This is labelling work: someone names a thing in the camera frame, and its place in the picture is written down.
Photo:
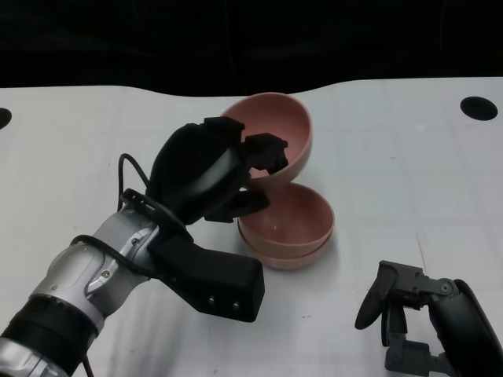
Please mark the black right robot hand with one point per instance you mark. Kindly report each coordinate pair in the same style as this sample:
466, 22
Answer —
460, 314

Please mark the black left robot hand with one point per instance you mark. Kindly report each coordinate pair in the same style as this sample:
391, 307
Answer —
184, 165

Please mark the pink bowl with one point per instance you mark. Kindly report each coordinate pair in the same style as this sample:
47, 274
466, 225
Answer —
291, 220
275, 114
287, 262

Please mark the black backdrop cloth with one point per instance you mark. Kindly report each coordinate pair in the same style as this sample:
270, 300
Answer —
118, 39

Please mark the black round table grommet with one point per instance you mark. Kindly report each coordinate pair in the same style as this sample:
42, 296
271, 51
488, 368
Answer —
478, 108
4, 118

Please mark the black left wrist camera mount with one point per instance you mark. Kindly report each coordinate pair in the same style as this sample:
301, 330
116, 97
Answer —
220, 282

